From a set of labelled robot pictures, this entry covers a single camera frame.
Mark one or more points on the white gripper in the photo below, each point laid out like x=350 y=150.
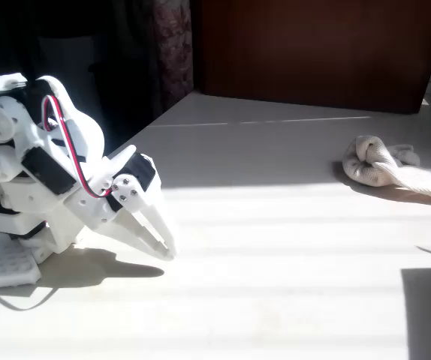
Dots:
x=126 y=192

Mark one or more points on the floral curtain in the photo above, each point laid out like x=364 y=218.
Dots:
x=172 y=45

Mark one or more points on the brown wooden cabinet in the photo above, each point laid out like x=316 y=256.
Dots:
x=313 y=48

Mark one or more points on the white perforated base plate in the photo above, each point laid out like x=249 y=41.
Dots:
x=1 y=266

